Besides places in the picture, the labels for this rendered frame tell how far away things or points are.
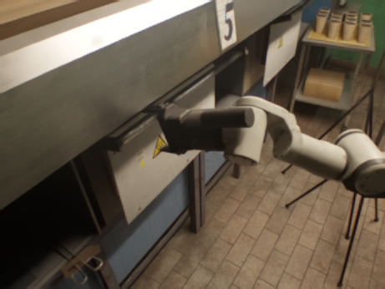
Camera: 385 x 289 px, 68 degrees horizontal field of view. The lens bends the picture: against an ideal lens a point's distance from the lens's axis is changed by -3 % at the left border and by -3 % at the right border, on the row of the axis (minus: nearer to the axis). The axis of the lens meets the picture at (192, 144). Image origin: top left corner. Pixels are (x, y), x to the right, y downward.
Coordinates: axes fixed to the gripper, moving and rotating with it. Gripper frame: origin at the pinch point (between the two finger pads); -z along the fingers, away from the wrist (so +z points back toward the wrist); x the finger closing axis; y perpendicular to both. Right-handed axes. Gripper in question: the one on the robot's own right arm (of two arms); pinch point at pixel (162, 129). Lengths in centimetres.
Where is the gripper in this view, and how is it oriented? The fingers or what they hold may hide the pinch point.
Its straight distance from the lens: 70.5
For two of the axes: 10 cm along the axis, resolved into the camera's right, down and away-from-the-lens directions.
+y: -5.6, 5.4, -6.3
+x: -3.2, -8.4, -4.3
